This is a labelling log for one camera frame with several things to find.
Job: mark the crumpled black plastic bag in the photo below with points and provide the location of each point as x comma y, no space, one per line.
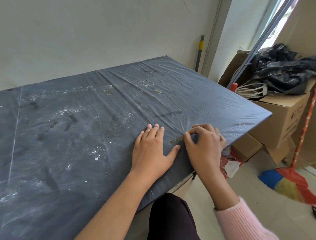
281,71

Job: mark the red capped item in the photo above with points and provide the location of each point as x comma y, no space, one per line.
233,87

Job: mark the red and white package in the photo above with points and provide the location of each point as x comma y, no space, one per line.
224,168

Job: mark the person's right forearm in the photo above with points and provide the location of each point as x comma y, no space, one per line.
222,197

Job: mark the clear plastic bottle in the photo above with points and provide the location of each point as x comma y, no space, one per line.
226,150

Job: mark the black table leg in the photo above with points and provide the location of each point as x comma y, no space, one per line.
194,176

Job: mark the person's left forearm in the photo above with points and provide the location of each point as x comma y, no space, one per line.
116,210

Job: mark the long speckled tape strip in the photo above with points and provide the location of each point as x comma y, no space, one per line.
175,140

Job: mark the grey wall pipe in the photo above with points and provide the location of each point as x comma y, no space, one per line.
212,37

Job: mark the grey metal rail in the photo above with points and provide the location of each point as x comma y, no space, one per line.
266,32

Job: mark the grey pole yellow band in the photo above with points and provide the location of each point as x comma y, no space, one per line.
200,53

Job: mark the large printed cardboard box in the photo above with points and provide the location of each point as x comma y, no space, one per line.
279,118

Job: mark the tall plain cardboard box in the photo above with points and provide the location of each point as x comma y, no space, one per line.
301,27

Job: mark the dark grey covered table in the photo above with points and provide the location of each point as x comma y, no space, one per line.
61,148

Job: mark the white plastic bag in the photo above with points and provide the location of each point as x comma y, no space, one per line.
231,168

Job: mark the blue yellow fuzzy item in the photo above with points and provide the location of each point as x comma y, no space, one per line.
270,178

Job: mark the person's right hand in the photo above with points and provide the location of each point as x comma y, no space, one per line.
205,150

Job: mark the bright window pale frame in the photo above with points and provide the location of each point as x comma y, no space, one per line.
271,22

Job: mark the person's left hand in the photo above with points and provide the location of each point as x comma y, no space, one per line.
150,155

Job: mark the person's black trousers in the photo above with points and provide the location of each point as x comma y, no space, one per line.
170,217

